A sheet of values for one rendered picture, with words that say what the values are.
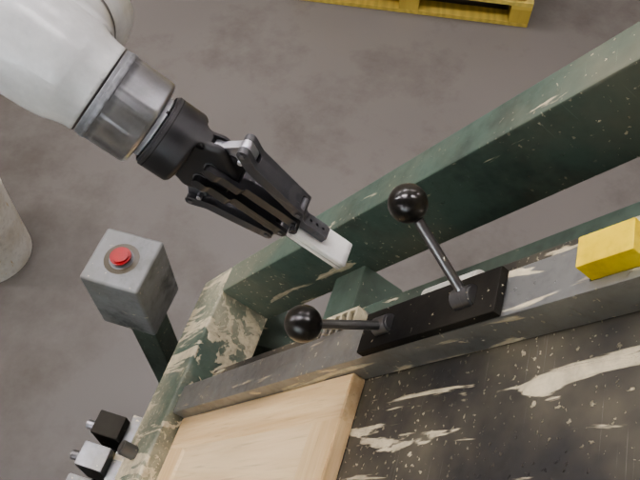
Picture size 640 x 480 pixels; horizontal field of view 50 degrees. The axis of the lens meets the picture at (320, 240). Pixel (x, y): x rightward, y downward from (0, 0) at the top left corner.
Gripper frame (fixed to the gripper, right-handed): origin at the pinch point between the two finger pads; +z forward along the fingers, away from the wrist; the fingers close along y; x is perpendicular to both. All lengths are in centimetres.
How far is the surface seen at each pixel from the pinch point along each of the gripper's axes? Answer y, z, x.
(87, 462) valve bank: 77, 7, 16
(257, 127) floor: 156, 28, -137
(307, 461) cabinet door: 12.3, 13.7, 17.4
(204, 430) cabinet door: 45.6, 13.7, 10.3
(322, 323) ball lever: -1.2, 2.9, 8.9
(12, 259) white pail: 183, -21, -49
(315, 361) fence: 14.1, 11.6, 5.5
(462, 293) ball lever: -12.7, 9.6, 4.8
